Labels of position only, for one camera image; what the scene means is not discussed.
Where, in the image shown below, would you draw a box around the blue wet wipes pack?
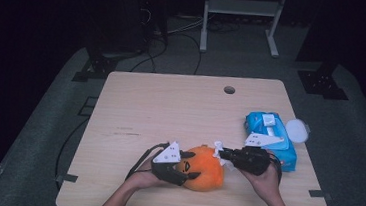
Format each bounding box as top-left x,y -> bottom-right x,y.
240,109 -> 302,173

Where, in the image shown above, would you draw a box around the white round lid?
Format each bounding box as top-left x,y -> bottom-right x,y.
283,117 -> 312,145

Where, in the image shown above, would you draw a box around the white wet wipe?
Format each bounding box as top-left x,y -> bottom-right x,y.
210,139 -> 237,172

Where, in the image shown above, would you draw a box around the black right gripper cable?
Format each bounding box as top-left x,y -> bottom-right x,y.
265,152 -> 285,186

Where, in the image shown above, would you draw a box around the black floor cable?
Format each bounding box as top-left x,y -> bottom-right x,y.
173,31 -> 205,76
53,115 -> 90,193
128,32 -> 171,76

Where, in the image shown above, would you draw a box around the person's right hand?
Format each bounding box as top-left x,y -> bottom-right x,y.
235,157 -> 284,206

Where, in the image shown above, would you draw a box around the white metal stand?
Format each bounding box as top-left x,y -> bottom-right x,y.
198,0 -> 288,61

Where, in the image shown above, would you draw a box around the white floor cables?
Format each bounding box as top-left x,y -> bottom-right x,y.
166,14 -> 206,39

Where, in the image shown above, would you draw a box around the orange plush toy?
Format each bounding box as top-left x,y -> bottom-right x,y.
172,143 -> 227,194

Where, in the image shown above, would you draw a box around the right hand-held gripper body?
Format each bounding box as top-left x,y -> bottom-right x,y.
230,131 -> 286,179

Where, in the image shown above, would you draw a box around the black stand base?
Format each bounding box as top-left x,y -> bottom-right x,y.
295,59 -> 353,101
71,51 -> 120,86

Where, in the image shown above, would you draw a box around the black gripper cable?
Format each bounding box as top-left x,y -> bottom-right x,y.
124,138 -> 171,185
265,152 -> 285,186

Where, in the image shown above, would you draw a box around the person's left hand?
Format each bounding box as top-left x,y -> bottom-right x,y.
124,154 -> 180,197

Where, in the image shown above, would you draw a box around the grey tape strip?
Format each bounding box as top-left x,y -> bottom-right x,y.
307,188 -> 333,200
55,171 -> 79,185

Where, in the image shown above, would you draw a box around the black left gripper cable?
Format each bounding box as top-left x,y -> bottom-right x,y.
124,138 -> 171,185

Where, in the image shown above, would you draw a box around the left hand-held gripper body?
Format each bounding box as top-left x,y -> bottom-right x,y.
149,139 -> 192,188

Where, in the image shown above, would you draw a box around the dark equipment stand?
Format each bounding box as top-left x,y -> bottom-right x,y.
84,0 -> 171,59

